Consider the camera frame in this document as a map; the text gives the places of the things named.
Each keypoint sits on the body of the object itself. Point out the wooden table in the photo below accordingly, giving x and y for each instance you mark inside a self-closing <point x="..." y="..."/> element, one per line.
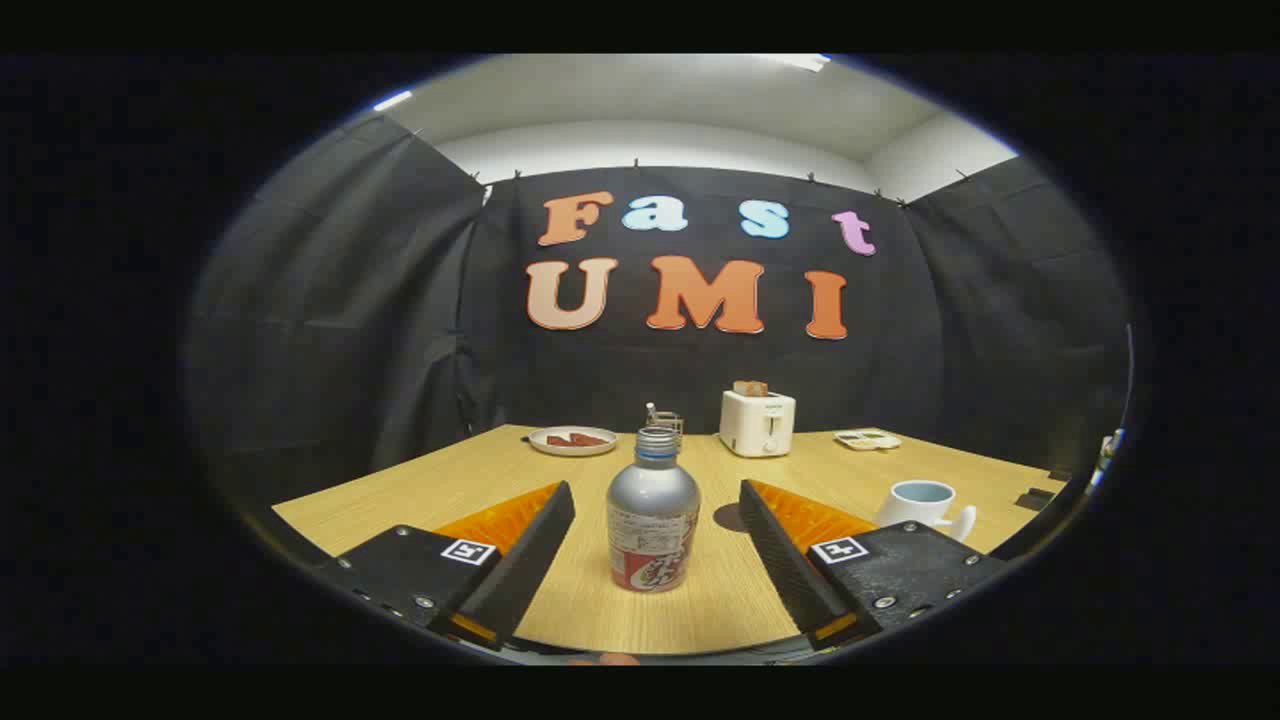
<point x="640" y="620"/>

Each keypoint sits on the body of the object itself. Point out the white toaster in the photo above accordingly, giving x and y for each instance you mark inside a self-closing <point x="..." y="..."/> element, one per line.
<point x="755" y="425"/>

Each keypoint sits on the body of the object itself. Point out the small white food dish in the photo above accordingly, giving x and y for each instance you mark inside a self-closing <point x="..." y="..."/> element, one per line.
<point x="866" y="440"/>

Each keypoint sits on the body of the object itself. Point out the white round plate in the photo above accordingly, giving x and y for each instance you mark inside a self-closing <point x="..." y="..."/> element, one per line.
<point x="540" y="441"/>

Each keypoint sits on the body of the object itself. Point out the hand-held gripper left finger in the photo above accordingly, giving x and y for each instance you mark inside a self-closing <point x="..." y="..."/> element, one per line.
<point x="535" y="545"/>

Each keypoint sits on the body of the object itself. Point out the red food pieces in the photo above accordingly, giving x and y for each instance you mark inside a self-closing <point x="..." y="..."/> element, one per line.
<point x="580" y="439"/>

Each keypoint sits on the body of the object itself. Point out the large black block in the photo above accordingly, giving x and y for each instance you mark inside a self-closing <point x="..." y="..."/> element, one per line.
<point x="1032" y="500"/>

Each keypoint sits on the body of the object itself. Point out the toast slice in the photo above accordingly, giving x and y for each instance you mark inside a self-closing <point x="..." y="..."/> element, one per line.
<point x="750" y="388"/>

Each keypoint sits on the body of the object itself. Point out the silver juice bottle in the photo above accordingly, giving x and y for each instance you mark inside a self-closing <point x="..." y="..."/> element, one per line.
<point x="653" y="500"/>

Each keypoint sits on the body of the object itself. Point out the white shelf with items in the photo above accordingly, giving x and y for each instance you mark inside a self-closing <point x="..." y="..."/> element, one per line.
<point x="1108" y="455"/>

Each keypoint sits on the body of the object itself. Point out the ceiling light strip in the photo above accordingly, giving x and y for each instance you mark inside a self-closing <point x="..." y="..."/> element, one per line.
<point x="392" y="101"/>
<point x="800" y="62"/>

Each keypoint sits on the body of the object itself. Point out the small metal rack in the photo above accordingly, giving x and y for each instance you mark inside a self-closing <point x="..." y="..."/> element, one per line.
<point x="668" y="420"/>

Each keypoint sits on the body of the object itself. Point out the dark brown round coaster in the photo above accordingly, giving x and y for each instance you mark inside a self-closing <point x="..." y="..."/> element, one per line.
<point x="728" y="518"/>

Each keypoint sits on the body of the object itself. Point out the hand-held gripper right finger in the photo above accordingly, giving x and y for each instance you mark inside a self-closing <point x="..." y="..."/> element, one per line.
<point x="780" y="550"/>

